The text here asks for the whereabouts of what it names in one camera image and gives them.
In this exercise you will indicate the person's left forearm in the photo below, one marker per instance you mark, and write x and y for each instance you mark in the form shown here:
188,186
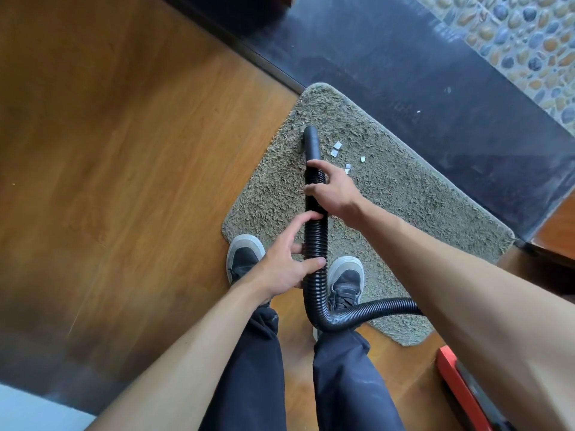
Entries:
193,359

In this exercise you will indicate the scattered white paper scraps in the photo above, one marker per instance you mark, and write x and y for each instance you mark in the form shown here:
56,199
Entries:
336,146

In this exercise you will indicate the person's left hand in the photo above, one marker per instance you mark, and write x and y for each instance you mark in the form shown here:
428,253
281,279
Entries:
278,267

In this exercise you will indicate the person's black shoe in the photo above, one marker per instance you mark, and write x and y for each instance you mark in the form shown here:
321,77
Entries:
245,255
343,280

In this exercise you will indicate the person's right black shoe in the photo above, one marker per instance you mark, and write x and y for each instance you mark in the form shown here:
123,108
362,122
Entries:
343,280

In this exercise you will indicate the person's left thumb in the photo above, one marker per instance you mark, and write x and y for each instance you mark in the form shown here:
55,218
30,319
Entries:
311,265

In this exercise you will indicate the red vacuum cleaner body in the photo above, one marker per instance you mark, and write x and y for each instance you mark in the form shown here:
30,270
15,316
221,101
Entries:
453,377

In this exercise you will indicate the beige shaggy floor mat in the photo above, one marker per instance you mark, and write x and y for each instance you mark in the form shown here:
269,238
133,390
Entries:
404,210

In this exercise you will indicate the person's left black shoe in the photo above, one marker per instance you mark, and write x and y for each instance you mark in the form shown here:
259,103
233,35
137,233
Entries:
245,255

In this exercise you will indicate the person's right thumb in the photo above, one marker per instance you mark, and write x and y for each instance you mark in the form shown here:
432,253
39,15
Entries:
314,189

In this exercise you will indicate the person's right forearm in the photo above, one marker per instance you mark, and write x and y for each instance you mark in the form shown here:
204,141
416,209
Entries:
471,309

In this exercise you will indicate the person's dark trousers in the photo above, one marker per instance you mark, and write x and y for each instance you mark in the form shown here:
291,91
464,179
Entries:
350,381

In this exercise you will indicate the person's right hand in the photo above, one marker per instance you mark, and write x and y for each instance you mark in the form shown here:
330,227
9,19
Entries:
339,195

